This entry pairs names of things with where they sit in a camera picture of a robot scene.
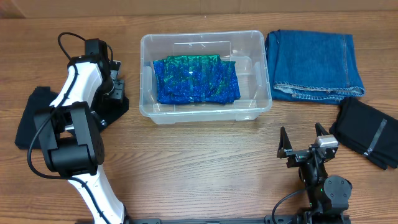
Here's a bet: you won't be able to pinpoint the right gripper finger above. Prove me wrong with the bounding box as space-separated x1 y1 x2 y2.
315 123 329 136
277 127 292 152

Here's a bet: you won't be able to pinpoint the black cloth with tape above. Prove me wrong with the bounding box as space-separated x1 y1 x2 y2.
91 96 129 132

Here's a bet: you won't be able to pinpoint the blue green sequin cloth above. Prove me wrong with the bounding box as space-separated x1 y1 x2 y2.
153 55 241 105

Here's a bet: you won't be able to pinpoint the blue denim jeans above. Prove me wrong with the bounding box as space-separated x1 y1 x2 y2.
265 30 366 105

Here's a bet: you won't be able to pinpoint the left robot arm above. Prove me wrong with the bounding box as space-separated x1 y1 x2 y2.
33 39 130 223

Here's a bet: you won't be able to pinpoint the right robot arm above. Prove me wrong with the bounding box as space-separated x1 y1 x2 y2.
271 123 353 224

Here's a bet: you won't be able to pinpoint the clear plastic storage bin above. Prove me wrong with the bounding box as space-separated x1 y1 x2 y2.
139 30 272 124

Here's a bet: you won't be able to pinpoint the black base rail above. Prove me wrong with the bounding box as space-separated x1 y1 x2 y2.
127 215 302 224

